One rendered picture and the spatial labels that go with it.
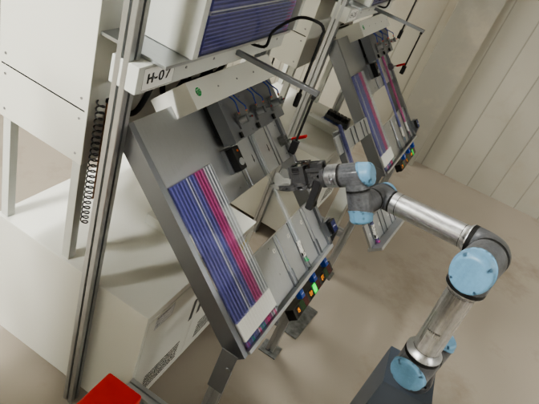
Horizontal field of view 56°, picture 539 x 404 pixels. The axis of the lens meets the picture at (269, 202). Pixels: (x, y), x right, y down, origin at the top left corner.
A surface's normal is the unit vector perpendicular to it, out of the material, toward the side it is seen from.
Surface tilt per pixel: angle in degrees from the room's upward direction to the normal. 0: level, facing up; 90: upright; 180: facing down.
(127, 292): 0
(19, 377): 0
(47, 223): 0
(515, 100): 90
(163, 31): 90
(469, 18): 90
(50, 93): 90
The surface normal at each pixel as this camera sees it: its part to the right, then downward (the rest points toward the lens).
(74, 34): -0.45, 0.39
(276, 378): 0.31, -0.77
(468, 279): -0.61, 0.15
